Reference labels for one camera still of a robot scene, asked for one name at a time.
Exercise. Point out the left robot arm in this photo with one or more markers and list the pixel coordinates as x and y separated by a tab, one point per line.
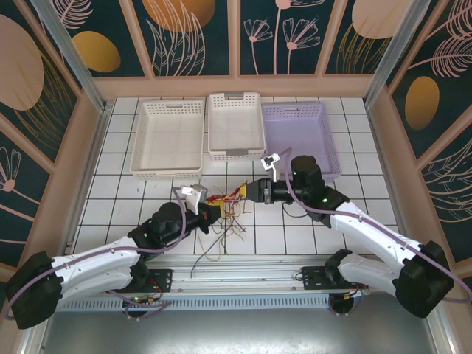
92	258

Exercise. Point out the purple perforated plastic basket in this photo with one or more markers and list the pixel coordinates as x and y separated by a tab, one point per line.
295	129

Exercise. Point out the white perforated plastic basket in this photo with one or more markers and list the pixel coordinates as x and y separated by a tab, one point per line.
166	140

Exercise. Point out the grey metal sheet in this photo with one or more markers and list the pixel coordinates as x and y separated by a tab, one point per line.
236	335

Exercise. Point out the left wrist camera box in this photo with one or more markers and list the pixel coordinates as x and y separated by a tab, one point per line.
193	201

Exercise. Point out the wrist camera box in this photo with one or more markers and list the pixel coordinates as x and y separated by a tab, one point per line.
273	162
193	201

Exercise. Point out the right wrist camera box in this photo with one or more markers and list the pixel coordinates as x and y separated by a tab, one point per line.
273	162

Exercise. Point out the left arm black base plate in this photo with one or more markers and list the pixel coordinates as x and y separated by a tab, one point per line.
162	280

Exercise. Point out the aluminium frame rail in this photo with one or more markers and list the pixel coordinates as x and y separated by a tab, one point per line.
236	273

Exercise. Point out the aluminium side rail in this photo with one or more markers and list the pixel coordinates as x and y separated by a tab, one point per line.
390	177
86	177

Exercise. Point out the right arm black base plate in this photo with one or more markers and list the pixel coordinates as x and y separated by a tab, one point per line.
313	278

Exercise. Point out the aluminium corner post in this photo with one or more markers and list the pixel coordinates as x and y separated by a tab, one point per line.
396	48
73	55

